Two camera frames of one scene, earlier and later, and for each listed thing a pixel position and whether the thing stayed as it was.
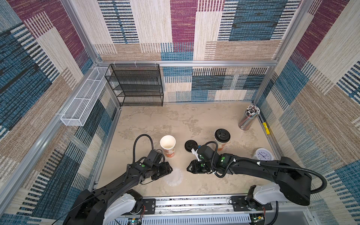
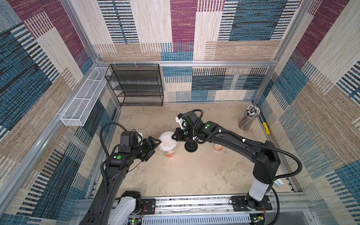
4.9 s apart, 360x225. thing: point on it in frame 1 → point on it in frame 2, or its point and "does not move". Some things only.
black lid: (189, 144) does not move
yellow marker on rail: (267, 130) does not move
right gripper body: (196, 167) → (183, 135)
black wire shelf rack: (136, 85) does not move
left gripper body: (160, 171) → (140, 151)
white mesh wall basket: (76, 112) does not move
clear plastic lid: (175, 178) → (168, 143)
